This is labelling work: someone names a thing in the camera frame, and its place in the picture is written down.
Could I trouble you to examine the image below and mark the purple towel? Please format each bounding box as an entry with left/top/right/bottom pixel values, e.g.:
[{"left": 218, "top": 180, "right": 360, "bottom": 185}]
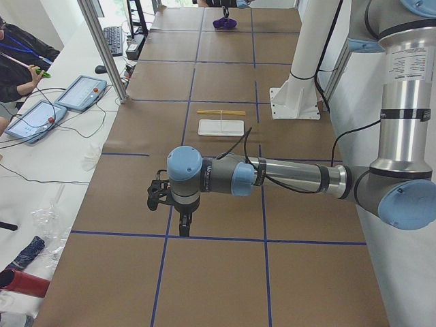
[{"left": 213, "top": 17, "right": 237, "bottom": 30}]

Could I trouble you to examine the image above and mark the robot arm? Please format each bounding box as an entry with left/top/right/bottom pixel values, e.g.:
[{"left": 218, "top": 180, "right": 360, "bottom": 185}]
[{"left": 148, "top": 1, "right": 435, "bottom": 236}]

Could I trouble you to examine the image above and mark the white towel rack with wooden bars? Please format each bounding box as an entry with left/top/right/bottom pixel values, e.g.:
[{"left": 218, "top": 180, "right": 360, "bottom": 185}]
[{"left": 197, "top": 110, "right": 246, "bottom": 137}]

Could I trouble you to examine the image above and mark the black power adapter box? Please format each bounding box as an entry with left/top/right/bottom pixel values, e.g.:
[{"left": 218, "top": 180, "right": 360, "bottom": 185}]
[{"left": 125, "top": 34, "right": 145, "bottom": 61}]

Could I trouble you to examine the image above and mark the black keyboard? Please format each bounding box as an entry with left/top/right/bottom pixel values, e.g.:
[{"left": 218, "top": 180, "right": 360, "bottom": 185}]
[{"left": 103, "top": 26, "right": 123, "bottom": 57}]

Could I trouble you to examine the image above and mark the white crumpled tissue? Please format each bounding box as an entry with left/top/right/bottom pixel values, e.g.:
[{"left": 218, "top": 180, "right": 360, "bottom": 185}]
[{"left": 82, "top": 144, "right": 102, "bottom": 171}]

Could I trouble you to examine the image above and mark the crumpled clear plastic wrap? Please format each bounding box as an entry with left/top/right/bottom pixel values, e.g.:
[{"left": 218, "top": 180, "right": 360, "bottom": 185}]
[{"left": 31, "top": 203, "right": 73, "bottom": 272}]

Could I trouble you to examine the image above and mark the black computer mouse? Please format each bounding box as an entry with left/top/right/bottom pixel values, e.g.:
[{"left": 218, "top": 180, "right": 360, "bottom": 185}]
[{"left": 95, "top": 65, "right": 107, "bottom": 74}]

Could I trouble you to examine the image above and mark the dark blue folded umbrella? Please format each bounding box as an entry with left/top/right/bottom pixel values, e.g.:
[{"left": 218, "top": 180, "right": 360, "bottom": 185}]
[{"left": 5, "top": 236, "right": 45, "bottom": 271}]

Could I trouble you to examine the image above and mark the far teach pendant tablet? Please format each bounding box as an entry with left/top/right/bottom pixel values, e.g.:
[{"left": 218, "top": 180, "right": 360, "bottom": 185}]
[{"left": 55, "top": 75, "right": 107, "bottom": 112}]

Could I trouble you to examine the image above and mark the teach pendant tablet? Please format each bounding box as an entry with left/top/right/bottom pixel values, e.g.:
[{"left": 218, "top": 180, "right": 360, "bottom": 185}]
[
  {"left": 5, "top": 100, "right": 67, "bottom": 143},
  {"left": 55, "top": 75, "right": 107, "bottom": 112}
]

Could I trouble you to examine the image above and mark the red cylinder bottle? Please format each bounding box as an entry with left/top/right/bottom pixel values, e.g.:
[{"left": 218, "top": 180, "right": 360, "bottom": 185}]
[{"left": 1, "top": 269, "right": 50, "bottom": 298}]

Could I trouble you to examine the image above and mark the near teach pendant tablet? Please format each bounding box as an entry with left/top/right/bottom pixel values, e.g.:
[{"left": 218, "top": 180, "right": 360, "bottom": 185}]
[{"left": 5, "top": 100, "right": 67, "bottom": 143}]

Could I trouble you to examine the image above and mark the seated person in black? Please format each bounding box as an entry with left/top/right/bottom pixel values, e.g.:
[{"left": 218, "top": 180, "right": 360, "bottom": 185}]
[{"left": 0, "top": 15, "right": 61, "bottom": 127}]

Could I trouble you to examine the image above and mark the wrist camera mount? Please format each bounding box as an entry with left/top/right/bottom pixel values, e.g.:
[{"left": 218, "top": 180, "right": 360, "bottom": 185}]
[{"left": 147, "top": 169, "right": 174, "bottom": 211}]

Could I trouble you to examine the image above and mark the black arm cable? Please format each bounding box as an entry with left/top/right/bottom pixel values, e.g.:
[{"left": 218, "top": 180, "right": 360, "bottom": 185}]
[{"left": 216, "top": 102, "right": 384, "bottom": 194}]

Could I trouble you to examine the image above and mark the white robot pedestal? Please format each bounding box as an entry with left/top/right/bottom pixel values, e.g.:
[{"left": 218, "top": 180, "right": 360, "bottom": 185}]
[{"left": 270, "top": 0, "right": 342, "bottom": 120}]

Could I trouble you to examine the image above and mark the aluminium frame post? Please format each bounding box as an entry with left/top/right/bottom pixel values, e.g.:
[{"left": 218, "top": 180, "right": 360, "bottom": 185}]
[{"left": 77, "top": 0, "right": 128, "bottom": 104}]

